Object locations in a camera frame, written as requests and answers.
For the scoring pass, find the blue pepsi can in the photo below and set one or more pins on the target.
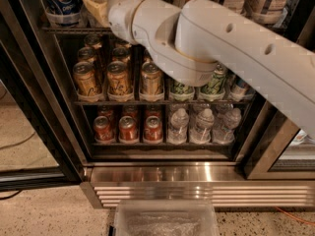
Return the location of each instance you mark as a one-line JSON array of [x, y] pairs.
[[64, 13]]

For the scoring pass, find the water bottle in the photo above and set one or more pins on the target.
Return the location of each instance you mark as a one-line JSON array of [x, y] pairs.
[[200, 133], [223, 133], [177, 127]]

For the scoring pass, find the orange can front middle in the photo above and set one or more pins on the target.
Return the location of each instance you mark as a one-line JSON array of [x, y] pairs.
[[118, 78]]

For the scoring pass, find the red can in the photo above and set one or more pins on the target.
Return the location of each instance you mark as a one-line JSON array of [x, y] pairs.
[[153, 129], [128, 128], [102, 128]]

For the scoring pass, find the orange can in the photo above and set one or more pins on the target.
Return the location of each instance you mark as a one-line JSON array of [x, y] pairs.
[[151, 77], [121, 53], [84, 76], [118, 78], [147, 56], [86, 54]]

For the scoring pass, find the orange can front right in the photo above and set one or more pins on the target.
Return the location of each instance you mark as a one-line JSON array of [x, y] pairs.
[[151, 77]]

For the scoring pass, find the open glass fridge door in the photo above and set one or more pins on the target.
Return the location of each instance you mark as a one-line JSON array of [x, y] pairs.
[[273, 157]]

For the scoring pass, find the blue silver can front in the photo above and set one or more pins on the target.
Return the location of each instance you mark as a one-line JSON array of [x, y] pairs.
[[239, 87]]

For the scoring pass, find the red can front middle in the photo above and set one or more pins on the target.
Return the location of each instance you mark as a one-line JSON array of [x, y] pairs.
[[128, 128]]

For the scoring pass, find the green can front right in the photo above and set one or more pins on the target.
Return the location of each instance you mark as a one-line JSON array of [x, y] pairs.
[[215, 85]]

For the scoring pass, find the orange can front left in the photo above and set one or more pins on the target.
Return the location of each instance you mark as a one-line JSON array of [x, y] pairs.
[[84, 76]]

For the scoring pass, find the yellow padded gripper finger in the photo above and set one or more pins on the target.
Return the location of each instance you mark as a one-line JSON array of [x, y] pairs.
[[98, 9]]

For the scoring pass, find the water bottle left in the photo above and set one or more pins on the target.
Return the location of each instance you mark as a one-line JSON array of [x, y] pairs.
[[177, 127]]

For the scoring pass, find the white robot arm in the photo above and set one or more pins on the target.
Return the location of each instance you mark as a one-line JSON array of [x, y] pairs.
[[187, 43]]

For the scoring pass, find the clear plastic bin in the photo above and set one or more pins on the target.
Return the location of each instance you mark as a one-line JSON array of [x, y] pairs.
[[165, 218]]

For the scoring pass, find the red can front right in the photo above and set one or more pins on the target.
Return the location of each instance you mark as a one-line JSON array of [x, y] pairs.
[[153, 129]]

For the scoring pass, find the water bottle middle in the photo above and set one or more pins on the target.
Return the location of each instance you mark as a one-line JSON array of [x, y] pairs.
[[200, 133]]

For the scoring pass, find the white grey can right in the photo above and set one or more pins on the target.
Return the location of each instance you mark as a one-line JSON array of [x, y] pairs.
[[264, 11]]

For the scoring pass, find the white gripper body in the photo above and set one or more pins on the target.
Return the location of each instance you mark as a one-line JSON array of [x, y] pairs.
[[118, 14]]

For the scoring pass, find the green can front left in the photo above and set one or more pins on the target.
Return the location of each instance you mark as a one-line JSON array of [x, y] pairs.
[[178, 88]]

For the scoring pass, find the water bottle right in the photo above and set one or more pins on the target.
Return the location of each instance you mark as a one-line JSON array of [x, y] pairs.
[[223, 133]]

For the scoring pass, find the red can front left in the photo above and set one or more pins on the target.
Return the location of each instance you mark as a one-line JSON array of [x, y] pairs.
[[102, 128]]

